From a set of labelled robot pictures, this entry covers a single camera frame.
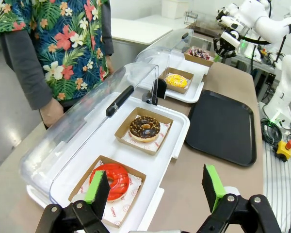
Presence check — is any chocolate donut with nut bits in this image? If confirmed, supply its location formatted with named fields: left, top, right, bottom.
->
left=129, top=116, right=161, bottom=143

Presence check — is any person right arm grey sleeve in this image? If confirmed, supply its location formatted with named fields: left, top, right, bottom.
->
left=0, top=30, right=54, bottom=111

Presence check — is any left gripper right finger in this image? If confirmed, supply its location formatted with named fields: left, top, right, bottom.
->
left=196, top=164, right=282, bottom=233

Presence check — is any right white display case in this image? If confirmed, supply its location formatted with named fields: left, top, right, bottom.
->
left=135, top=50, right=210, bottom=104

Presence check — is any brown cardboard donut tray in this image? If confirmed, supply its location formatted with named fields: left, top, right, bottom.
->
left=114, top=106, right=174, bottom=156
left=159, top=67, right=194, bottom=95
left=184, top=46, right=215, bottom=67
left=67, top=155, right=147, bottom=229

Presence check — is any person left arm grey sleeve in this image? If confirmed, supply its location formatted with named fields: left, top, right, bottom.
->
left=101, top=0, right=115, bottom=57

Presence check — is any dark donut with coloured sprinkles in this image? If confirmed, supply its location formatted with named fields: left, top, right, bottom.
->
left=188, top=48, right=210, bottom=60

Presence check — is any black plastic serving tray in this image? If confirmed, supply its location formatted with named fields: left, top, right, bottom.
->
left=184, top=89, right=257, bottom=167

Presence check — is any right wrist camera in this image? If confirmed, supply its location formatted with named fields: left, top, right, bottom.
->
left=215, top=8, right=243, bottom=30

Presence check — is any white right wrist mount block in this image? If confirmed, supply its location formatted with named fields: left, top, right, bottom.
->
left=220, top=31, right=241, bottom=49

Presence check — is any small wire rack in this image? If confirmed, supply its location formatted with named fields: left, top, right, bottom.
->
left=184, top=10, right=199, bottom=26

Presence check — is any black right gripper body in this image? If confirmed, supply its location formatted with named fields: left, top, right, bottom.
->
left=218, top=38, right=234, bottom=53

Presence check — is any white slotted mounting plate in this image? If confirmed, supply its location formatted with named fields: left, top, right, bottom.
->
left=262, top=101, right=291, bottom=233

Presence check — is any large white table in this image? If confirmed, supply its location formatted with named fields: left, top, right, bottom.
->
left=110, top=14, right=192, bottom=71

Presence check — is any black coiled cable bundle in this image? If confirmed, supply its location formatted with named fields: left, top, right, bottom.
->
left=260, top=117, right=282, bottom=147

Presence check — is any person left hand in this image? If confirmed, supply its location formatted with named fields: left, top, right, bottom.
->
left=106, top=55, right=115, bottom=74

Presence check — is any red glazed donut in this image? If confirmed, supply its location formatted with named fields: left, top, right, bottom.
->
left=89, top=163, right=130, bottom=202

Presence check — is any black right arm cable sleeve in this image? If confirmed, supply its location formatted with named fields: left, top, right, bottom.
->
left=242, top=22, right=291, bottom=46

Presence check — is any person right hand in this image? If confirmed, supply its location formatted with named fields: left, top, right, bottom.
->
left=39, top=98, right=64, bottom=128

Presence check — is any person arm grey sleeve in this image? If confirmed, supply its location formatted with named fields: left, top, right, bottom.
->
left=101, top=0, right=115, bottom=57
left=0, top=30, right=54, bottom=111

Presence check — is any yellow emergency stop box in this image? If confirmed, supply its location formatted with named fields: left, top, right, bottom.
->
left=275, top=139, right=291, bottom=163

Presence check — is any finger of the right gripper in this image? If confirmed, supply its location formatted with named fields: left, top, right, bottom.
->
left=222, top=49, right=237, bottom=59
left=212, top=38, right=222, bottom=62

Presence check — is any clear display case lid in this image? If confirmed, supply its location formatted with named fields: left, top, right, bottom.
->
left=19, top=62, right=167, bottom=205
left=134, top=28, right=195, bottom=91

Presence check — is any white printed paper liner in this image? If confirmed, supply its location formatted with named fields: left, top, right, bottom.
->
left=74, top=160, right=143, bottom=227
left=122, top=115, right=172, bottom=152

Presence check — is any white display case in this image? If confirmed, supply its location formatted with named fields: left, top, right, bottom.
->
left=26, top=92, right=191, bottom=233
left=135, top=50, right=210, bottom=104

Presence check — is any left white display case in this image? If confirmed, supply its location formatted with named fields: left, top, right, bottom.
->
left=26, top=92, right=191, bottom=233

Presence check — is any white storage box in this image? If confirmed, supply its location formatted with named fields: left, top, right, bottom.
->
left=161, top=0, right=190, bottom=20

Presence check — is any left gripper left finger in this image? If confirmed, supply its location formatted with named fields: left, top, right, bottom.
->
left=34, top=169, right=112, bottom=233

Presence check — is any person torso in floral shirt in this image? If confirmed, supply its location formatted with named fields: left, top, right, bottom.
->
left=0, top=0, right=113, bottom=101

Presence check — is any yellow sprinkled donut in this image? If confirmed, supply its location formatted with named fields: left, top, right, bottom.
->
left=165, top=73, right=189, bottom=89

